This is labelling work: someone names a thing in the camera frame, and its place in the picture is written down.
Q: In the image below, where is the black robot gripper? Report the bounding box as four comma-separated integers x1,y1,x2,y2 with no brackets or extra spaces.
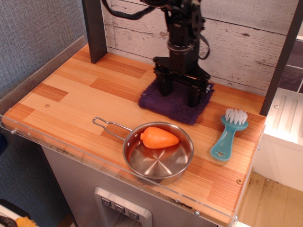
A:
153,45,210,107

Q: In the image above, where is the purple terry cloth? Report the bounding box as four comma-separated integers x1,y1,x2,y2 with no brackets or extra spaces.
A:
138,80,214,125

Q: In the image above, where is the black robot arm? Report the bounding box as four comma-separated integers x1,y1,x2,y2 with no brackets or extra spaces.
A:
102,0,210,107

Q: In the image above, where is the orange plastic carrot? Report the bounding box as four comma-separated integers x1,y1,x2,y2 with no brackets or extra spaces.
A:
140,127,179,149

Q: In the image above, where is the teal dish brush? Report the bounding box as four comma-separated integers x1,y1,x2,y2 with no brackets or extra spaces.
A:
210,108,248,161

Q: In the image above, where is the small steel saucepan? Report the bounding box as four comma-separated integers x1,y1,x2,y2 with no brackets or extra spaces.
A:
92,117,194,184

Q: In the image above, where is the white toy sink unit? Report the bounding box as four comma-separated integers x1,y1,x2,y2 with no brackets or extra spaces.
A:
253,88,303,191

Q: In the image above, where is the silver cabinet button panel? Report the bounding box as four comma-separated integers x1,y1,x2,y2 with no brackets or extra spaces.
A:
94,187,152,227

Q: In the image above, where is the clear acrylic left guard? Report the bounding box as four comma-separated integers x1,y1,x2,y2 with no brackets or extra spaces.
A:
0,35,87,115

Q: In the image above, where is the clear acrylic guard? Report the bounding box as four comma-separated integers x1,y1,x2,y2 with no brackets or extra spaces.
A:
1,117,238,227
0,35,87,115

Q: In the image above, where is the clear acrylic front guard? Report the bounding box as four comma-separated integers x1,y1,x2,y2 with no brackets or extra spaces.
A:
1,117,238,227

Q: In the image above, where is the orange and black floor object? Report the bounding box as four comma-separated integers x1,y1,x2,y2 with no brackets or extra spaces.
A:
0,216,37,227

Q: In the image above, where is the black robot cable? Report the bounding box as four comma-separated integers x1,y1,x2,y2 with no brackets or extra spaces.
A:
196,33,211,61

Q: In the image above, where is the dark grey right post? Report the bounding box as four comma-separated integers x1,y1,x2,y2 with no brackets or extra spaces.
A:
259,0,303,116

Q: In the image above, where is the dark grey post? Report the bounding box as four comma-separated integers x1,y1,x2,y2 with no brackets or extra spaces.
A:
259,0,303,116
81,0,107,63

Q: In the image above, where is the dark grey left post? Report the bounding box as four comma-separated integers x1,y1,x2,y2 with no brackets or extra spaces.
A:
81,0,107,63

